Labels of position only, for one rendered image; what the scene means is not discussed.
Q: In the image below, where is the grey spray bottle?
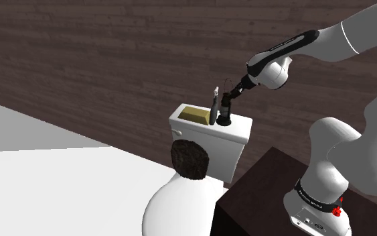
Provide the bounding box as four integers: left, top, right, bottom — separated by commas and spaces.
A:
208, 86, 220, 126

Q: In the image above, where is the white toilet with dark lid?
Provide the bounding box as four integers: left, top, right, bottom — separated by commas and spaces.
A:
141, 103, 254, 236

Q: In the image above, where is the dark brown robot stand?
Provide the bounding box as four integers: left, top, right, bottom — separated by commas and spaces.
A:
209, 146, 377, 236

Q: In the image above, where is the olive yellow box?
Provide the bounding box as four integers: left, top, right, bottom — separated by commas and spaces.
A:
177, 106, 212, 126

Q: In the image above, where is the black lantern with wire handle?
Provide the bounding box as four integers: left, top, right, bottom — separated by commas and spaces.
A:
216, 78, 235, 127

